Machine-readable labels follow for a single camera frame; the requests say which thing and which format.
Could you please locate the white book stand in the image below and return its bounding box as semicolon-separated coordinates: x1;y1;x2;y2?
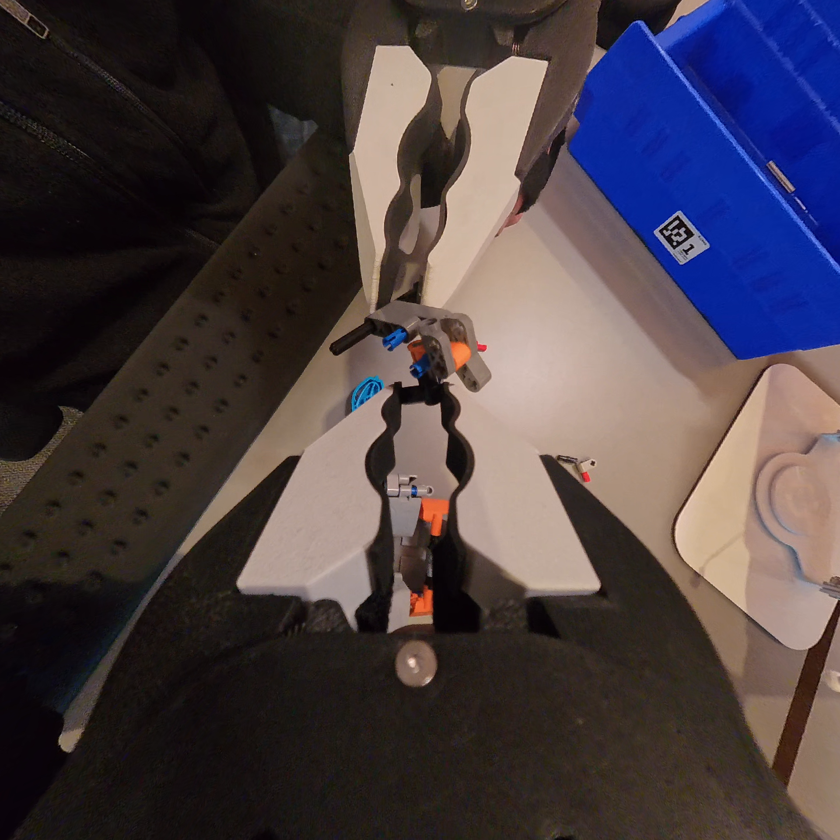
674;364;840;652

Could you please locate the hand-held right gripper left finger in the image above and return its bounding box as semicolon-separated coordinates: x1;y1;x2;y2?
236;386;403;631

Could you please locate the black dimpled pad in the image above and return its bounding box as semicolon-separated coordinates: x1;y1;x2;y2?
0;131;370;723

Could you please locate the blue storage bin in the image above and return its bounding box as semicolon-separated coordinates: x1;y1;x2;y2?
567;0;840;361

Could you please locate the dark grey angled toy beam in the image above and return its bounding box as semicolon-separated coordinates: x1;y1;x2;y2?
328;301;494;394

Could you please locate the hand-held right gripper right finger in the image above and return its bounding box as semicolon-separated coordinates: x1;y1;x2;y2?
444;386;601;630

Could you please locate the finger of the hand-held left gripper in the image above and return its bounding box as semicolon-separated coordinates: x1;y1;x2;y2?
348;45;432;311
425;54;552;307

